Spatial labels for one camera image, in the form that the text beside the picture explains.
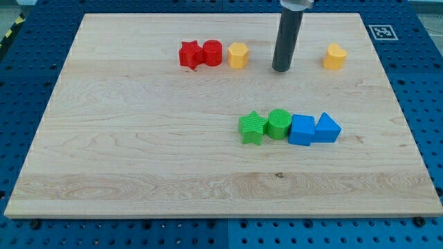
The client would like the blue triangle block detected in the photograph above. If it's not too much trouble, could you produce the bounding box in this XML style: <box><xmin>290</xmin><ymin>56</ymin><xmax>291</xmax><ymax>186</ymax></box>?
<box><xmin>311</xmin><ymin>112</ymin><xmax>342</xmax><ymax>142</ymax></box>

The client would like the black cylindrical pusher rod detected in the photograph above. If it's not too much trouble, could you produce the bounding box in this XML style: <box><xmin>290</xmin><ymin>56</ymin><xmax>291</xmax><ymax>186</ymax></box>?
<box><xmin>272</xmin><ymin>8</ymin><xmax>304</xmax><ymax>72</ymax></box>

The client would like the silver rod mount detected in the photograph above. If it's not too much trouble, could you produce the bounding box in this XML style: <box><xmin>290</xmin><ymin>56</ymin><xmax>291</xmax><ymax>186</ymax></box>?
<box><xmin>280</xmin><ymin>0</ymin><xmax>314</xmax><ymax>11</ymax></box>

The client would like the green cylinder block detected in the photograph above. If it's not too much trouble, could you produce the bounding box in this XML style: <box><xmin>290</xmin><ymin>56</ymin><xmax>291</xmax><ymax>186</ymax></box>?
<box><xmin>266</xmin><ymin>109</ymin><xmax>291</xmax><ymax>140</ymax></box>

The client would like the white fiducial marker tag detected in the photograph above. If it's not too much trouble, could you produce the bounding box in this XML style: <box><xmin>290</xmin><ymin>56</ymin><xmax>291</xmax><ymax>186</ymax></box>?
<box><xmin>369</xmin><ymin>24</ymin><xmax>398</xmax><ymax>41</ymax></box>

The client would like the light wooden board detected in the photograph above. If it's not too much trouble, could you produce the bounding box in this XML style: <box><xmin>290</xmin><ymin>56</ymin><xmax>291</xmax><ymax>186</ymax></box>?
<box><xmin>5</xmin><ymin>13</ymin><xmax>442</xmax><ymax>219</ymax></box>

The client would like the yellow hexagon block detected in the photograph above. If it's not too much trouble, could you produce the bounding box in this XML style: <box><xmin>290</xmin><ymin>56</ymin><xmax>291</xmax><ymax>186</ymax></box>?
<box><xmin>228</xmin><ymin>42</ymin><xmax>249</xmax><ymax>69</ymax></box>

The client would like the yellow heart block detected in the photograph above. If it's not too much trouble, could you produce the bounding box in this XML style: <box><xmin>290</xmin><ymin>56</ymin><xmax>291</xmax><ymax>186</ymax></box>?
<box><xmin>322</xmin><ymin>43</ymin><xmax>348</xmax><ymax>70</ymax></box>

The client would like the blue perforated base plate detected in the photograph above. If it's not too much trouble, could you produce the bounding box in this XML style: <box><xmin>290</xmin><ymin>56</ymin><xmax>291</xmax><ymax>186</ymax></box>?
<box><xmin>1</xmin><ymin>0</ymin><xmax>442</xmax><ymax>248</ymax></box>

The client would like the red cylinder block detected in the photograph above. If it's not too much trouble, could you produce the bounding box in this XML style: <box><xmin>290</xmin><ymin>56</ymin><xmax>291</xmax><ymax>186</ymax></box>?
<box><xmin>203</xmin><ymin>39</ymin><xmax>223</xmax><ymax>66</ymax></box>

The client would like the red star block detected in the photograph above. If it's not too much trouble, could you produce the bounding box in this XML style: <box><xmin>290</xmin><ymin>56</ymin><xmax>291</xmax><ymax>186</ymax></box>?
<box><xmin>179</xmin><ymin>40</ymin><xmax>204</xmax><ymax>70</ymax></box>

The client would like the green star block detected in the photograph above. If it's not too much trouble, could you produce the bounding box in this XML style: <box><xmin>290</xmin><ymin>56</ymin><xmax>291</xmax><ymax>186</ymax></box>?
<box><xmin>238</xmin><ymin>111</ymin><xmax>268</xmax><ymax>145</ymax></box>

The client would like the blue cube block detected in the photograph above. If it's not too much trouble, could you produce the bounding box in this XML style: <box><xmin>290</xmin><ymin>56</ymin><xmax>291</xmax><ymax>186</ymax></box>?
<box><xmin>288</xmin><ymin>114</ymin><xmax>315</xmax><ymax>146</ymax></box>

